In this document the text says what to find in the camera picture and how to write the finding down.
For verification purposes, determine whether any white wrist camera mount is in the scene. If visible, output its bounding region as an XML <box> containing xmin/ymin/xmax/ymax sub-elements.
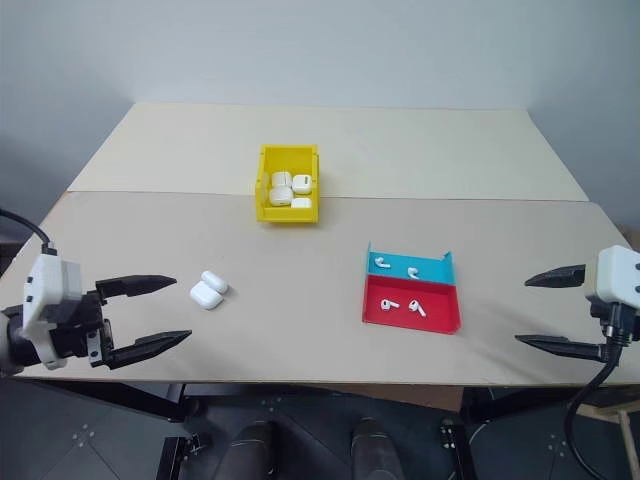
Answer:
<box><xmin>583</xmin><ymin>245</ymin><xmax>640</xmax><ymax>314</ymax></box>
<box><xmin>21</xmin><ymin>253</ymin><xmax>84</xmax><ymax>371</ymax></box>

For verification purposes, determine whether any blue tray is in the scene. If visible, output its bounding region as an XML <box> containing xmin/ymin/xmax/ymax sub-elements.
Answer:
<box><xmin>366</xmin><ymin>240</ymin><xmax>456</xmax><ymax>288</ymax></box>

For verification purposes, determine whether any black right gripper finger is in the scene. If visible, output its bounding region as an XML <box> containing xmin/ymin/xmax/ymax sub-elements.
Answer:
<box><xmin>514</xmin><ymin>333</ymin><xmax>609</xmax><ymax>361</ymax></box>
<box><xmin>523</xmin><ymin>264</ymin><xmax>589</xmax><ymax>289</ymax></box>

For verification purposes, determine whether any wooden frame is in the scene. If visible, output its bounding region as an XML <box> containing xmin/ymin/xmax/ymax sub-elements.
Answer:
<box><xmin>587</xmin><ymin>385</ymin><xmax>640</xmax><ymax>480</ymax></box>

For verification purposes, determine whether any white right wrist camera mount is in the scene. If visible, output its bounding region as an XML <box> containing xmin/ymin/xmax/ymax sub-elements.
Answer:
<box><xmin>583</xmin><ymin>245</ymin><xmax>640</xmax><ymax>314</ymax></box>

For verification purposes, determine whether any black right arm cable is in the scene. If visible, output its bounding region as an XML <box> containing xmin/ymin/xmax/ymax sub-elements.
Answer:
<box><xmin>566</xmin><ymin>304</ymin><xmax>632</xmax><ymax>480</ymax></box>

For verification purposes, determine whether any red tray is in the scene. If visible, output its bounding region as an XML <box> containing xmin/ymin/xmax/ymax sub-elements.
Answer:
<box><xmin>360</xmin><ymin>275</ymin><xmax>463</xmax><ymax>336</ymax></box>

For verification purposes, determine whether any yellow plastic bin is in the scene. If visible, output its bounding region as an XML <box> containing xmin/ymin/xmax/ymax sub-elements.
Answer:
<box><xmin>255</xmin><ymin>143</ymin><xmax>322</xmax><ymax>225</ymax></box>

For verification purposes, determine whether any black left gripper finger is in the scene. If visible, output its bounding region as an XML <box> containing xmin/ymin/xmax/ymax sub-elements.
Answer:
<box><xmin>106</xmin><ymin>329</ymin><xmax>194</xmax><ymax>371</ymax></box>
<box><xmin>94</xmin><ymin>273</ymin><xmax>178</xmax><ymax>307</ymax></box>

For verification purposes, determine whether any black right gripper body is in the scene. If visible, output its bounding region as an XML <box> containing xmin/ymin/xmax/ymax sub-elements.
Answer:
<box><xmin>585</xmin><ymin>293</ymin><xmax>640</xmax><ymax>362</ymax></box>

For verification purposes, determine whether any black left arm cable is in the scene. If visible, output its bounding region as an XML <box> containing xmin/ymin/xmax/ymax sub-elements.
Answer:
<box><xmin>0</xmin><ymin>206</ymin><xmax>57</xmax><ymax>257</ymax></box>

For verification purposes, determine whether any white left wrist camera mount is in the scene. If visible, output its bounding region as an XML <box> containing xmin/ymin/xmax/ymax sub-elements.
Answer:
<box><xmin>21</xmin><ymin>253</ymin><xmax>84</xmax><ymax>371</ymax></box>

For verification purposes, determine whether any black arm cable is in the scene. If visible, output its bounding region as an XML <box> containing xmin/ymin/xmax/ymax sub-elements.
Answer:
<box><xmin>0</xmin><ymin>206</ymin><xmax>57</xmax><ymax>257</ymax></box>
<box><xmin>566</xmin><ymin>304</ymin><xmax>632</xmax><ymax>480</ymax></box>

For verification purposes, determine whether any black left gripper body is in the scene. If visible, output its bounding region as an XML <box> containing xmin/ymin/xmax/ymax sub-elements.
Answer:
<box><xmin>48</xmin><ymin>288</ymin><xmax>119</xmax><ymax>370</ymax></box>

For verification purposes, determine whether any dark rounded shape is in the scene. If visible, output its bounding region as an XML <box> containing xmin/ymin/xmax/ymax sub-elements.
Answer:
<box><xmin>225</xmin><ymin>421</ymin><xmax>282</xmax><ymax>480</ymax></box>
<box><xmin>348</xmin><ymin>416</ymin><xmax>397</xmax><ymax>480</ymax></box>

